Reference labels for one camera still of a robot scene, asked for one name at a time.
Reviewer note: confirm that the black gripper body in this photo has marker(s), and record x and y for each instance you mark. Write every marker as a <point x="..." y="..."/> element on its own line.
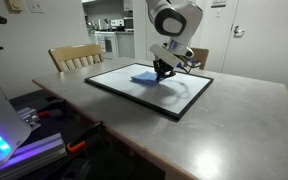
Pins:
<point x="164" y="70"/>

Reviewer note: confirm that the light blue towel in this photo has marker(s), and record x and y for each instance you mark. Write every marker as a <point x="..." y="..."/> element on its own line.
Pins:
<point x="144" y="78"/>

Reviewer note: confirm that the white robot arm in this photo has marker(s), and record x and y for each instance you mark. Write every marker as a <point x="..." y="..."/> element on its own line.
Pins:
<point x="190" y="16"/>

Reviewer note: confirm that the dark brown wooden chair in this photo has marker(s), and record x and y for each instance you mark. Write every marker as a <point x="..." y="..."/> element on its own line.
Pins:
<point x="202" y="56"/>

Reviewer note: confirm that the grey kitchen cabinet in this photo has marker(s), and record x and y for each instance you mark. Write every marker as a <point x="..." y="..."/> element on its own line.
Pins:
<point x="125" y="45"/>

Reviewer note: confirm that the white kitchen stove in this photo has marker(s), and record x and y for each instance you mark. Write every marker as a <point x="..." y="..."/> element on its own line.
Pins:
<point x="112" y="45"/>

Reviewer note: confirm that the white microwave oven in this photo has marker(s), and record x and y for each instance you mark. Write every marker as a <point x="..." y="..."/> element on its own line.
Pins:
<point x="128" y="24"/>

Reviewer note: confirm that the light wooden chair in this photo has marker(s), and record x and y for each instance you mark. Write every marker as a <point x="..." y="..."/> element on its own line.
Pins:
<point x="74" y="51"/>

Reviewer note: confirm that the whiteboard with black frame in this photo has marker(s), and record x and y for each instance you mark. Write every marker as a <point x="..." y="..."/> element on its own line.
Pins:
<point x="117" y="83"/>

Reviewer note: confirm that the aluminium extrusion rail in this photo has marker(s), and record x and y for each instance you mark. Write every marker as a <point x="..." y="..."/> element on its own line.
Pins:
<point x="44" y="151"/>

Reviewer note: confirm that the silver metal bracket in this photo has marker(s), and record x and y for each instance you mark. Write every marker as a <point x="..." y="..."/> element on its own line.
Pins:
<point x="27" y="115"/>

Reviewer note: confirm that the white double switch plate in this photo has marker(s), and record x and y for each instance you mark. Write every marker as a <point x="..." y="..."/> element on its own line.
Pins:
<point x="35" y="5"/>

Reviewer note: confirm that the beige wall thermostat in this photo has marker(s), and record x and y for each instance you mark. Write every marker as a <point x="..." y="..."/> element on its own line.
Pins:
<point x="14" y="5"/>

